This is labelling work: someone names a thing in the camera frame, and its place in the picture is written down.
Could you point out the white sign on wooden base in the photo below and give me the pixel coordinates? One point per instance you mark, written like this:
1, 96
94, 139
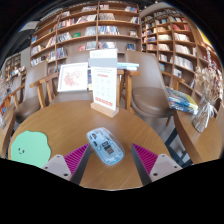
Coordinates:
104, 85

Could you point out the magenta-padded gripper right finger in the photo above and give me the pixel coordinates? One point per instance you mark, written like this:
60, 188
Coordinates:
164, 165

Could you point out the round wooden side table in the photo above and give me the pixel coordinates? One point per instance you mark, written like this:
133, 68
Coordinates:
6, 133
196, 143

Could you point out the wide wooden bookshelf unit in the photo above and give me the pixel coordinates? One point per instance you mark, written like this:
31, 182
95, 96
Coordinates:
86, 31

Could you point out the white framed picture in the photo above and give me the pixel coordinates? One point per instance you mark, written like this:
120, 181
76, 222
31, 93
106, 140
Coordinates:
73, 77

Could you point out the stack of colourful books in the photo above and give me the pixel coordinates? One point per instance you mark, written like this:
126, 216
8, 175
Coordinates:
182, 101

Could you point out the glass vase with dried flowers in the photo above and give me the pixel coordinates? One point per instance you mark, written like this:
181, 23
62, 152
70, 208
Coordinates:
205, 113

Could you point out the green cloud-shaped mouse pad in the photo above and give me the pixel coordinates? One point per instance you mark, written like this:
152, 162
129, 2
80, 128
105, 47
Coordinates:
30, 148

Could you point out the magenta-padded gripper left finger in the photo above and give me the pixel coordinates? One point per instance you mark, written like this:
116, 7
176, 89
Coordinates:
58, 165

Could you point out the teal stack of books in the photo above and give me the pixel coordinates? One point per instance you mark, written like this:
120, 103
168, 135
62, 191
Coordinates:
128, 66

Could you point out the dark standing book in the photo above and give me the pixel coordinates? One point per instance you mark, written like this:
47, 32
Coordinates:
89, 79

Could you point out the small distant bookshelf unit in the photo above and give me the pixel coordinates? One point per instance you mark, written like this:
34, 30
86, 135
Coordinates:
15, 68

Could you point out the transparent blue computer mouse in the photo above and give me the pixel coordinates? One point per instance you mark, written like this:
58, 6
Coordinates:
105, 146

